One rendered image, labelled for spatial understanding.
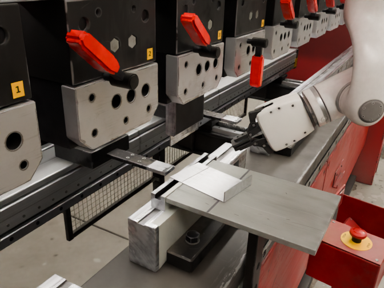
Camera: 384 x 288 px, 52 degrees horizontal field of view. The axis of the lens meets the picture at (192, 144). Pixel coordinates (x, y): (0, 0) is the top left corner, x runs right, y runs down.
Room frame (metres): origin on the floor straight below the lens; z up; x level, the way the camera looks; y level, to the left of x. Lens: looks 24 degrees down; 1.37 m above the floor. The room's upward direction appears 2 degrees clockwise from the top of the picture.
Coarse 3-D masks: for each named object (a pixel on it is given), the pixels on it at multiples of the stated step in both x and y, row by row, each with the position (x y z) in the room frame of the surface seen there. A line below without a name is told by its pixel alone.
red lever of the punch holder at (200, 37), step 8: (184, 16) 0.54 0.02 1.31; (192, 16) 0.54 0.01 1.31; (184, 24) 0.54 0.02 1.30; (192, 24) 0.54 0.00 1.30; (200, 24) 0.55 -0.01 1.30; (192, 32) 0.55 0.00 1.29; (200, 32) 0.55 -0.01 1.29; (200, 40) 0.56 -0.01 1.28; (208, 40) 0.57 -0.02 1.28; (200, 48) 0.60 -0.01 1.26; (208, 48) 0.58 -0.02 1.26; (216, 48) 0.59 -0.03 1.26; (208, 56) 0.59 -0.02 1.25; (216, 56) 0.59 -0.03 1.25
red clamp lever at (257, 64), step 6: (252, 42) 0.78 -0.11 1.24; (258, 42) 0.77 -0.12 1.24; (264, 42) 0.77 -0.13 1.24; (258, 48) 0.77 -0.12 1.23; (258, 54) 0.77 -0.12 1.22; (252, 60) 0.78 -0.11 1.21; (258, 60) 0.77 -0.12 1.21; (252, 66) 0.77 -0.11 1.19; (258, 66) 0.77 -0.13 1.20; (252, 72) 0.77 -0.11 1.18; (258, 72) 0.77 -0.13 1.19; (252, 78) 0.77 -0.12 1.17; (258, 78) 0.77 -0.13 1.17; (252, 84) 0.78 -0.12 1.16; (258, 84) 0.77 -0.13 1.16
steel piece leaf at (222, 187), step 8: (208, 168) 0.70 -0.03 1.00; (200, 176) 0.67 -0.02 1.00; (208, 176) 0.67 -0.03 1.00; (216, 176) 0.67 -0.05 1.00; (224, 176) 0.67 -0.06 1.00; (192, 184) 0.64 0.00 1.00; (200, 184) 0.64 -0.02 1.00; (208, 184) 0.64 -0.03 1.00; (216, 184) 0.64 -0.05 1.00; (224, 184) 0.64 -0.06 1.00; (232, 184) 0.64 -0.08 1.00; (240, 184) 0.62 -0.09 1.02; (248, 184) 0.64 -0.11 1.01; (208, 192) 0.61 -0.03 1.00; (216, 192) 0.61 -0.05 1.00; (224, 192) 0.58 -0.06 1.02; (232, 192) 0.60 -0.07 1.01; (240, 192) 0.62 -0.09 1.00; (224, 200) 0.58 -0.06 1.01
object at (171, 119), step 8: (200, 96) 0.70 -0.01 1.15; (168, 104) 0.64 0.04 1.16; (176, 104) 0.63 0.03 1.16; (184, 104) 0.65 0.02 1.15; (192, 104) 0.68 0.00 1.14; (200, 104) 0.70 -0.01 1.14; (168, 112) 0.64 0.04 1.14; (176, 112) 0.63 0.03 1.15; (184, 112) 0.66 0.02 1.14; (192, 112) 0.68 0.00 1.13; (200, 112) 0.71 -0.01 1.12; (168, 120) 0.64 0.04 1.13; (176, 120) 0.63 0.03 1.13; (184, 120) 0.66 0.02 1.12; (192, 120) 0.68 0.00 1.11; (200, 120) 0.71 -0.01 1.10; (168, 128) 0.64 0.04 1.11; (176, 128) 0.63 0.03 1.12; (184, 128) 0.66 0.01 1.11; (192, 128) 0.70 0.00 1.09; (176, 136) 0.65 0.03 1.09; (184, 136) 0.67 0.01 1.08
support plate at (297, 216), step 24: (216, 168) 0.71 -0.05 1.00; (240, 168) 0.71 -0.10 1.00; (192, 192) 0.61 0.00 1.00; (264, 192) 0.62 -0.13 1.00; (288, 192) 0.62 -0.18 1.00; (312, 192) 0.63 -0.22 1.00; (216, 216) 0.54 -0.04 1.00; (240, 216) 0.54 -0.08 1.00; (264, 216) 0.55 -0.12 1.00; (288, 216) 0.55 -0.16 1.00; (312, 216) 0.55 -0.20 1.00; (288, 240) 0.48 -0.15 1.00; (312, 240) 0.49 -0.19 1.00
